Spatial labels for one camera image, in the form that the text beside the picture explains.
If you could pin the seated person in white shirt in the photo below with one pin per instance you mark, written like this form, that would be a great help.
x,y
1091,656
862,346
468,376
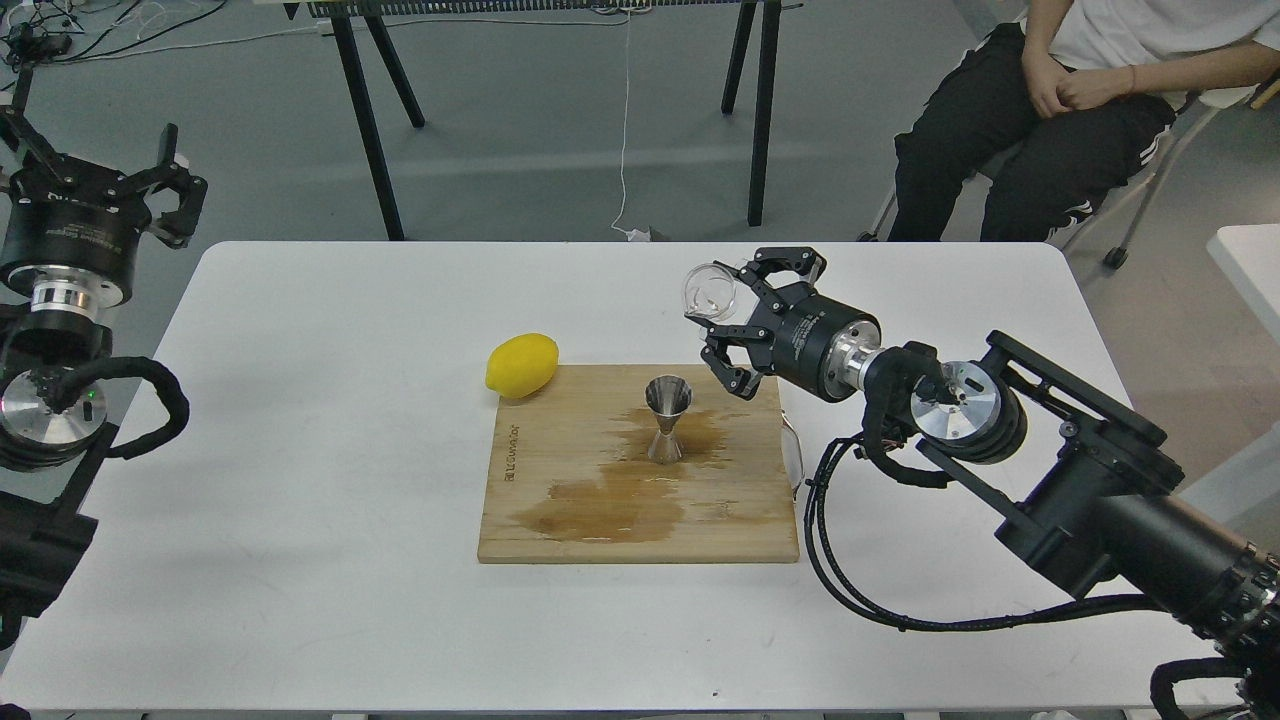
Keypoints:
x,y
1078,93

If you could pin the steel jigger measuring cup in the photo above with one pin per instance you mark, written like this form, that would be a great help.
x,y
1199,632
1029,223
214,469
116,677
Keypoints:
x,y
668,397

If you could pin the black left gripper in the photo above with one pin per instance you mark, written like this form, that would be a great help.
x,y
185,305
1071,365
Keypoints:
x,y
46,229

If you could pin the wooden cutting board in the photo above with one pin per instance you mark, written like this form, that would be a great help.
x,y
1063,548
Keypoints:
x,y
569,480

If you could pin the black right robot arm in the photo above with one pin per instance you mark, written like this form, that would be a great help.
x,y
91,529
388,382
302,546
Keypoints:
x,y
1086,493

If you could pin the yellow lemon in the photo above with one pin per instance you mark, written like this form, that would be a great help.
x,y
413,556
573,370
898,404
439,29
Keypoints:
x,y
522,365

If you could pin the clear glass cup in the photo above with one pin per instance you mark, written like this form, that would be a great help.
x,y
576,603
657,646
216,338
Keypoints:
x,y
711,292

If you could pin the black-legged background table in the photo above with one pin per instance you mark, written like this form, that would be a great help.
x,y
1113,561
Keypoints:
x,y
577,125

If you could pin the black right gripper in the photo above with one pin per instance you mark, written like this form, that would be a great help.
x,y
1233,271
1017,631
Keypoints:
x,y
815,340

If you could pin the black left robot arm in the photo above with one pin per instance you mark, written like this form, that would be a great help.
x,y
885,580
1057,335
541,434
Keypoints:
x,y
57,349

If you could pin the white side table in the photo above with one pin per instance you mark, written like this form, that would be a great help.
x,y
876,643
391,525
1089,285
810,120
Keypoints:
x,y
1248,255

